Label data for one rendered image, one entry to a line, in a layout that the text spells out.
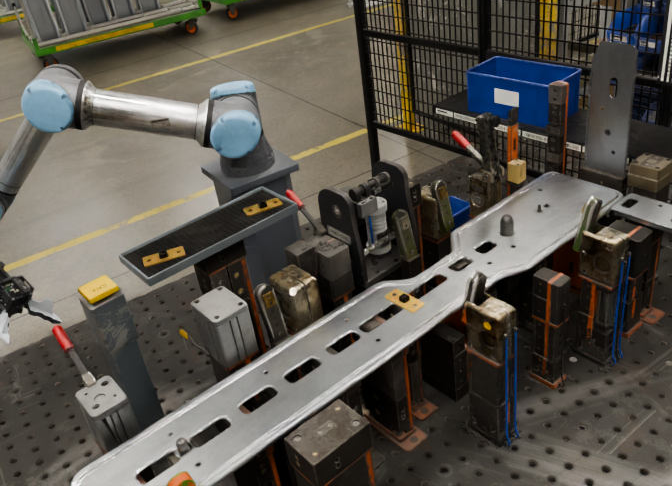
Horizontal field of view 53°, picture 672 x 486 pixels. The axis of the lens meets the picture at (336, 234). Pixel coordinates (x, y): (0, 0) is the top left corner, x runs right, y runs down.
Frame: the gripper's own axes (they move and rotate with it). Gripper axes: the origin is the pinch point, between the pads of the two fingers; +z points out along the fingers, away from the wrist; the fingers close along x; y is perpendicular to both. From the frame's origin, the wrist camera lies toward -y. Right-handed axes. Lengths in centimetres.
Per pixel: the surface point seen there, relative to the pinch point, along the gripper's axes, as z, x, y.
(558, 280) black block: 85, 40, 83
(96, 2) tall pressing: -466, 466, -162
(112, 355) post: 29.1, -13.0, 30.7
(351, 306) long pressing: 56, 18, 58
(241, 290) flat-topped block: 35, 14, 43
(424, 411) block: 82, 30, 42
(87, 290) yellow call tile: 19.3, -15.6, 41.1
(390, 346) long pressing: 69, 9, 62
